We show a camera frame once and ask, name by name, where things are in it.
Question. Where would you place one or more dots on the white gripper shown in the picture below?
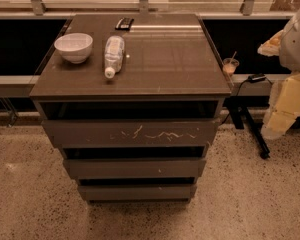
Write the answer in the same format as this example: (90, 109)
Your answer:
(297, 45)

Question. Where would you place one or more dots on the drawer dark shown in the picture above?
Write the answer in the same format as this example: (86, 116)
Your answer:
(143, 192)
(134, 168)

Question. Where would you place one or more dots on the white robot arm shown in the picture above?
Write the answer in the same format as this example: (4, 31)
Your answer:
(289, 55)

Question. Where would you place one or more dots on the top drawer scratched front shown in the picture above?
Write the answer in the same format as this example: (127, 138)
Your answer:
(130, 133)

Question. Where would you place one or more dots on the dark brown drawer cabinet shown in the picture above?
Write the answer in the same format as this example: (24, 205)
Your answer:
(169, 73)

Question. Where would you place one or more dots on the black power adapter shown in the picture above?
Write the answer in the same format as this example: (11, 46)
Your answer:
(256, 77)

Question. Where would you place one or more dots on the plastic cup with straw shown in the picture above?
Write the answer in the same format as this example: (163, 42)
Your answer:
(230, 64)

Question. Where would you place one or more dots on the black table leg stand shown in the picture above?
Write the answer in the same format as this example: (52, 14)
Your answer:
(238, 110)

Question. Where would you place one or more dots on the black remote control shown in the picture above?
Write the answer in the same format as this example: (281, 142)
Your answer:
(124, 24)

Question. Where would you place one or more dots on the clear plastic water bottle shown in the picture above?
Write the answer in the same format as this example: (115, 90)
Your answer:
(113, 55)

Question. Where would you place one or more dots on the white ceramic bowl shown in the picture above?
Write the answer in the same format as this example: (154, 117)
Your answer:
(74, 47)

